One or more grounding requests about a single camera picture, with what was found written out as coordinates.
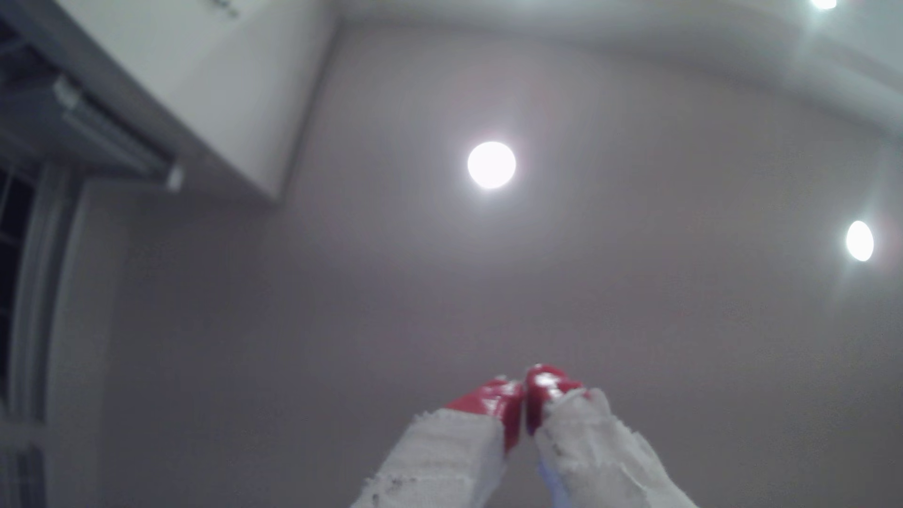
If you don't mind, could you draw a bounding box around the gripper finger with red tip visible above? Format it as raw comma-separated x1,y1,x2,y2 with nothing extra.
524,363,699,508
350,375,526,508

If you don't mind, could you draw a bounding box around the grey roller blind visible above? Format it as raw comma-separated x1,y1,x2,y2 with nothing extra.
0,71,186,193

